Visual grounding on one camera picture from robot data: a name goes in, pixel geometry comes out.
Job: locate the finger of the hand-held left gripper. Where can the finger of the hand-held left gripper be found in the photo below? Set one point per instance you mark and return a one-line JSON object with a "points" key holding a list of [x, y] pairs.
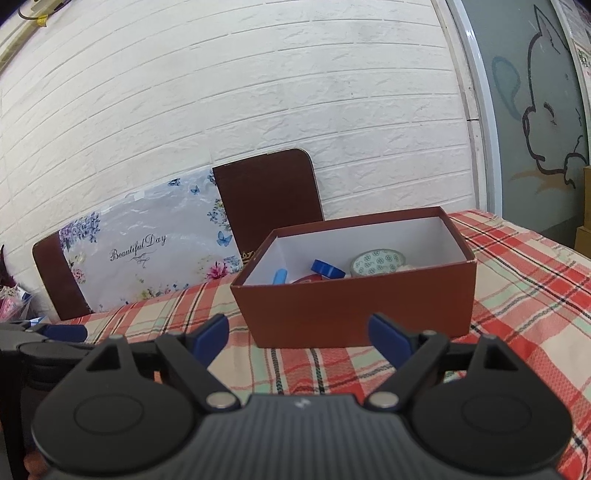
{"points": [[64, 333]]}

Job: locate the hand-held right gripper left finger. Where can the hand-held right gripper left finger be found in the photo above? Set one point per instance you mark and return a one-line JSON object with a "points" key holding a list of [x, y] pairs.
{"points": [[210, 334]]}

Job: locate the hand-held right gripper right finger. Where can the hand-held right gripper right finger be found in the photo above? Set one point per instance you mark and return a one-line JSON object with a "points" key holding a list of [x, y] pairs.
{"points": [[388, 334]]}

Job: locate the brown cardboard box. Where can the brown cardboard box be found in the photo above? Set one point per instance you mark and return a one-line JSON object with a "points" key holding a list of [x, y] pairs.
{"points": [[351, 309]]}

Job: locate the green patterned tape roll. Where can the green patterned tape roll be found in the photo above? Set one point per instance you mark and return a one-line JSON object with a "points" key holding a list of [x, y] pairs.
{"points": [[376, 262]]}

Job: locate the blue tape roll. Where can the blue tape roll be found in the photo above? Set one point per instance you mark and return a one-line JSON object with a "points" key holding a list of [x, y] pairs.
{"points": [[328, 269]]}

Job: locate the black marker with blue cap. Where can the black marker with blue cap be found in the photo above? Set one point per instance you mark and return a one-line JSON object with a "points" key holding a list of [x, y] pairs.
{"points": [[280, 277]]}

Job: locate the red tape roll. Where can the red tape roll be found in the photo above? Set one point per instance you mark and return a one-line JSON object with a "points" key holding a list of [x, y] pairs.
{"points": [[308, 278]]}

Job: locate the pile of colourful packets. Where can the pile of colourful packets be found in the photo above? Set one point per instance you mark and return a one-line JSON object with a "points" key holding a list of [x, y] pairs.
{"points": [[14, 300]]}

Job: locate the floral plastic bag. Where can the floral plastic bag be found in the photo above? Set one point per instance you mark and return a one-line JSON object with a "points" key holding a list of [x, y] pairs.
{"points": [[152, 240]]}

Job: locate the plaid tablecloth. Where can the plaid tablecloth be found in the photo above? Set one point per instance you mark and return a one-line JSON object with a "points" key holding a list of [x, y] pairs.
{"points": [[531, 286]]}

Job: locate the brown chair with gold ornament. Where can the brown chair with gold ornament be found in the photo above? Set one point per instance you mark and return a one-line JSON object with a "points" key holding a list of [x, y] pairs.
{"points": [[272, 194]]}

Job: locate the glass door with cartoon drawing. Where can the glass door with cartoon drawing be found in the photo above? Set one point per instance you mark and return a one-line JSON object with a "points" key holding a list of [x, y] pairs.
{"points": [[531, 115]]}

